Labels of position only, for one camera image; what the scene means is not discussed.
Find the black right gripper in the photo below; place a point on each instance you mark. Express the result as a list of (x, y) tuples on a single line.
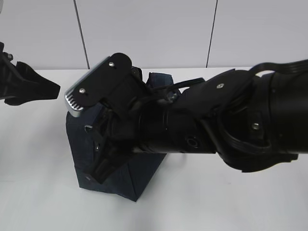
[(155, 129)]

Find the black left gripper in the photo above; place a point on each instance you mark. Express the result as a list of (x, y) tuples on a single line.
[(20, 84)]

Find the dark blue insulated lunch bag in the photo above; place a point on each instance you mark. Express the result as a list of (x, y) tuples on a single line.
[(128, 181)]

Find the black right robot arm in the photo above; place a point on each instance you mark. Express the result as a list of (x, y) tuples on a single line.
[(252, 118)]

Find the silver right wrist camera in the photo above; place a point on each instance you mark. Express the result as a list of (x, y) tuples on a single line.
[(112, 83)]

